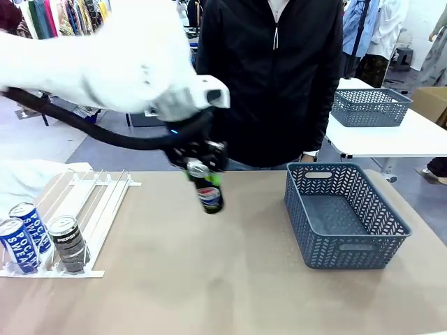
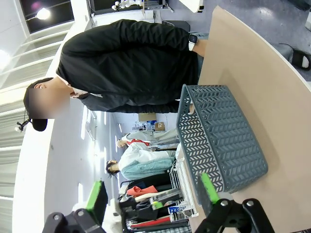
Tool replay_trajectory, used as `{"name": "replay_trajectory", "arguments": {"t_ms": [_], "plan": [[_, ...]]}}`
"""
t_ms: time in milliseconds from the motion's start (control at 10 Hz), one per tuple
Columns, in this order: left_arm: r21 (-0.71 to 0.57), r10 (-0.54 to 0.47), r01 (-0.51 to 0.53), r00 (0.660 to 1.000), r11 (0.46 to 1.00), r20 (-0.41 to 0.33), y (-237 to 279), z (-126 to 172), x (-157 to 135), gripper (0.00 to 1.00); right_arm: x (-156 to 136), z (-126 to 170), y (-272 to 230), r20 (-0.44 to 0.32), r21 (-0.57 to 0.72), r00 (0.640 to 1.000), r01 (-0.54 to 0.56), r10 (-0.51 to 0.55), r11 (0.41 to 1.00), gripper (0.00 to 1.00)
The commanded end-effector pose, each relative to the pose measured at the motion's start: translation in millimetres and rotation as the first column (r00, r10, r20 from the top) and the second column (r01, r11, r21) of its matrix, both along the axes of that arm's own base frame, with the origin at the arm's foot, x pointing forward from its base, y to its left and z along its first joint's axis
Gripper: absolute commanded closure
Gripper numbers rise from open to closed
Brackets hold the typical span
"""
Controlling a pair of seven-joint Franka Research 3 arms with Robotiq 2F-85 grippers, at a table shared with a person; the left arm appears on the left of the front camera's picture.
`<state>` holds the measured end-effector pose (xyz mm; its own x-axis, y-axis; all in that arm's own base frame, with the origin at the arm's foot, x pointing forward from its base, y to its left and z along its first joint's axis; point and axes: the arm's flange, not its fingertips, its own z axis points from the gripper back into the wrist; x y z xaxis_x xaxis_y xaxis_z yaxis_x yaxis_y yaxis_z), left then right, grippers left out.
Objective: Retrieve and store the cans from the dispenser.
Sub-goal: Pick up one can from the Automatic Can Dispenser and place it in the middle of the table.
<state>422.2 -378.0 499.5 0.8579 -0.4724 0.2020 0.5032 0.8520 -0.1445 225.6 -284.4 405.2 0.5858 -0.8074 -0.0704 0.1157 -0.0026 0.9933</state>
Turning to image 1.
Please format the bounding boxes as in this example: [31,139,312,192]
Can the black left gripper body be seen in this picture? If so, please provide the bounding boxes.
[163,110,230,174]

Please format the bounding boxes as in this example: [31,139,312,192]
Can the black Pepsi can green accents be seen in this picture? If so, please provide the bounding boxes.
[186,160,225,215]

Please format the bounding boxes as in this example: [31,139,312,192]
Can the grey-blue plastic basket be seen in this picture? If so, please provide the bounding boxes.
[330,88,413,128]
[284,162,413,270]

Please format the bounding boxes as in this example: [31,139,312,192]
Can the black grey Pepsi can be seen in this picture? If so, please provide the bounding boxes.
[47,215,91,274]

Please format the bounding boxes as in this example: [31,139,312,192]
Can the blue Pocari Sweat can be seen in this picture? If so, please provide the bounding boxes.
[8,202,52,254]
[0,218,42,274]

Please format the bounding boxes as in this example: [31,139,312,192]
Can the person's blue jeans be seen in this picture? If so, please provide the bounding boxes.
[226,159,291,172]

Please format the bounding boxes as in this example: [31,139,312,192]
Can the grey storage bin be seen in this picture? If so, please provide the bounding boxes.
[126,110,166,128]

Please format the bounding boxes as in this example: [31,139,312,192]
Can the person's black jacket torso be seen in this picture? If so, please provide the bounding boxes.
[195,0,345,168]

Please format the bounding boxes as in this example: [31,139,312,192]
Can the white cloth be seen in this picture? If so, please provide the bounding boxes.
[0,158,94,224]

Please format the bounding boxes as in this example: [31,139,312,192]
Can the white side table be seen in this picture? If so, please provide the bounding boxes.
[324,77,447,175]

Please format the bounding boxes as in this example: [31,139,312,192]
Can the rack of colourful garments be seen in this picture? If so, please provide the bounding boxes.
[0,0,112,40]

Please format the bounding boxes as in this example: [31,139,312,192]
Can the black stand pole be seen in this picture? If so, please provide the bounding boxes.
[350,0,372,60]

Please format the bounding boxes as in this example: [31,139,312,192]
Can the bystander's foot in shoe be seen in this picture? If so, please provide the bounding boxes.
[421,156,447,186]

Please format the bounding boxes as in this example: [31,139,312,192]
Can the grey plastic step stool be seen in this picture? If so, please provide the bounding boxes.
[393,47,415,73]

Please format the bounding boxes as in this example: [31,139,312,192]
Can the hanging white garment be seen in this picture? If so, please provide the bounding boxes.
[368,0,410,61]

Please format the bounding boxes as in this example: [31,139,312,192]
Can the brown cardboard box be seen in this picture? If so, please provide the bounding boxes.
[411,86,447,127]

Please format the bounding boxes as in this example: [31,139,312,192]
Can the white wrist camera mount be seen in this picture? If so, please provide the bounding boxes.
[190,74,231,110]

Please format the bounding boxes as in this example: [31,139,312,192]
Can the black corrugated cable hose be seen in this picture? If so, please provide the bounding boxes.
[0,87,177,151]

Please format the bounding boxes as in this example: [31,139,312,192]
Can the white wire can dispenser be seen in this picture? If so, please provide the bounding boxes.
[0,169,143,279]

